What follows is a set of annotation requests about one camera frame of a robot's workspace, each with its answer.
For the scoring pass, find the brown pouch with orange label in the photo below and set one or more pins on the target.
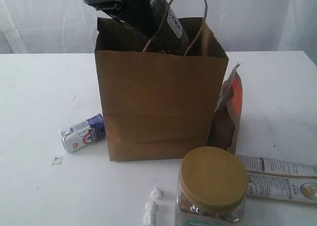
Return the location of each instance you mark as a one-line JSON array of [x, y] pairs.
[[225, 125]]

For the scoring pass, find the white curtain backdrop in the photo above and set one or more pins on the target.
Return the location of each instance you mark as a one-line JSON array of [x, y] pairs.
[[70, 26]]

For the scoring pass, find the white candy top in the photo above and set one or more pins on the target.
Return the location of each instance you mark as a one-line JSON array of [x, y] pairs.
[[156, 194]]

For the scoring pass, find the brown paper bag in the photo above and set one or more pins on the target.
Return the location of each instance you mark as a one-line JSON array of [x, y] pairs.
[[157, 106]]

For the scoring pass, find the white long noodle package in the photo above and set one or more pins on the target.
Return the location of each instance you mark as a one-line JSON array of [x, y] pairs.
[[280, 180]]

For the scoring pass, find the dark jar with metal lid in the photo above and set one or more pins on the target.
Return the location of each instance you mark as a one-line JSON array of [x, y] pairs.
[[171, 38]]

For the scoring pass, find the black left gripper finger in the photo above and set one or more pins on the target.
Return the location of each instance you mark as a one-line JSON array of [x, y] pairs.
[[141, 15]]

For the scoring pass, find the nut jar with gold lid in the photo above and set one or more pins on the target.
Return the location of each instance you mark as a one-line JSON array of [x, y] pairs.
[[211, 189]]

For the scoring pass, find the blue white milk carton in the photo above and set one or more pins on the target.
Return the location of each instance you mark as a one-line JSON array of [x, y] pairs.
[[82, 134]]

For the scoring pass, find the white candy bottom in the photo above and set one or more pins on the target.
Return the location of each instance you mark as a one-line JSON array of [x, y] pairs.
[[149, 219]]

